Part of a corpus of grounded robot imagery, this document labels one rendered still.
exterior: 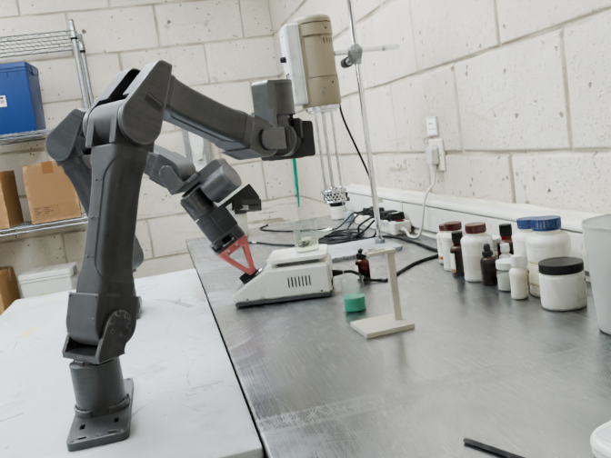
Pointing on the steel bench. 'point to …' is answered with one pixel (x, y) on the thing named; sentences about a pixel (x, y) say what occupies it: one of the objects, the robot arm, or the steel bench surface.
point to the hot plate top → (295, 255)
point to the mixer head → (311, 63)
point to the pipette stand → (395, 322)
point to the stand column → (365, 128)
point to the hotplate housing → (289, 283)
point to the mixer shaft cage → (330, 165)
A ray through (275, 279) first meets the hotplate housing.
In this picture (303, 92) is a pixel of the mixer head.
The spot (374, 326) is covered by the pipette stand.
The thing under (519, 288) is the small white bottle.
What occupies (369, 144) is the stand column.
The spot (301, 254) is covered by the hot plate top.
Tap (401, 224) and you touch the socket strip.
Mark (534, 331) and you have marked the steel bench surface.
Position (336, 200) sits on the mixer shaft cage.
